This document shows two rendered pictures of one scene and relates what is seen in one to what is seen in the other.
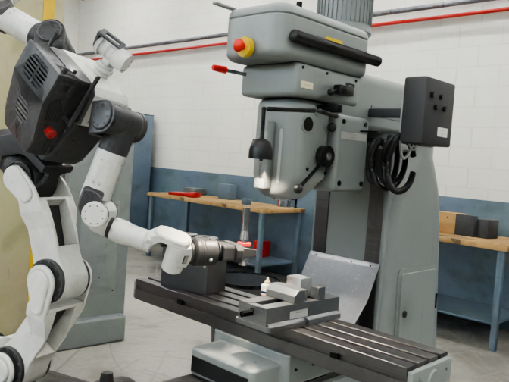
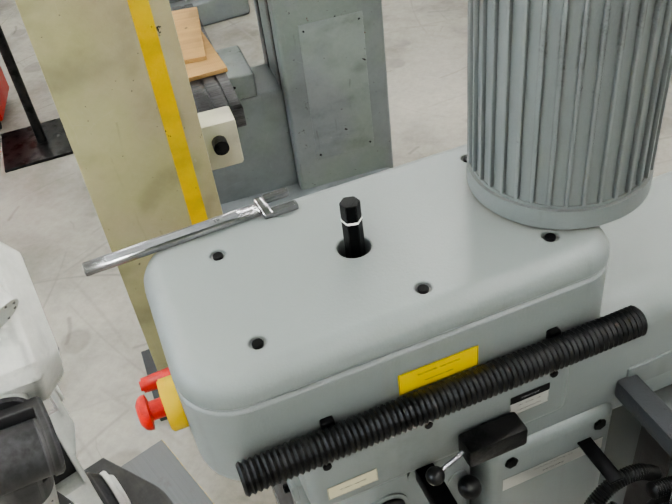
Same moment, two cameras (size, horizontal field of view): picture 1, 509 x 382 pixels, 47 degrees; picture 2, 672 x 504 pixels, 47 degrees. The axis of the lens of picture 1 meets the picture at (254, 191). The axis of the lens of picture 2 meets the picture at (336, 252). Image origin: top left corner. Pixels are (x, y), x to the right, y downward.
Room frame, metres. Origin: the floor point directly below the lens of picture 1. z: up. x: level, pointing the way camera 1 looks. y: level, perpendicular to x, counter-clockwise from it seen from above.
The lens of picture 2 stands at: (1.39, -0.39, 2.40)
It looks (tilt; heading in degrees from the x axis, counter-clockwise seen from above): 40 degrees down; 30
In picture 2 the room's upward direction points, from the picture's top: 8 degrees counter-clockwise
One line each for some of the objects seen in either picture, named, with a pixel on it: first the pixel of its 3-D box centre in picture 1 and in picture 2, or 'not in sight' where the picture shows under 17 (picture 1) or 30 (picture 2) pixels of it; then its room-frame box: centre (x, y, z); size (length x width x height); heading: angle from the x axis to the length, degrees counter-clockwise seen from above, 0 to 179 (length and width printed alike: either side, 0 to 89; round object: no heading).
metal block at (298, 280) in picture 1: (298, 285); not in sight; (1.89, -0.16, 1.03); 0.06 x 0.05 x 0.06; 44
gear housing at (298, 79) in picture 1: (301, 86); (401, 365); (1.98, -0.13, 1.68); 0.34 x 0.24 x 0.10; 136
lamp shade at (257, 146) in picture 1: (260, 148); not in sight; (1.76, -0.01, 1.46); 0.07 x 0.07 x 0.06
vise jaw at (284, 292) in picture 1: (286, 292); not in sight; (1.85, -0.12, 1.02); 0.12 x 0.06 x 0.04; 44
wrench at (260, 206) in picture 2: (242, 12); (191, 232); (1.91, 0.08, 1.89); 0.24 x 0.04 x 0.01; 139
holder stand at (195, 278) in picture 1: (194, 261); not in sight; (2.22, 0.21, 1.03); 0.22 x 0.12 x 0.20; 57
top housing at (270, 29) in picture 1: (298, 45); (372, 296); (1.96, -0.11, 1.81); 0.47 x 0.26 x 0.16; 136
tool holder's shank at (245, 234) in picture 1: (245, 224); not in sight; (1.88, 0.02, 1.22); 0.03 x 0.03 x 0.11
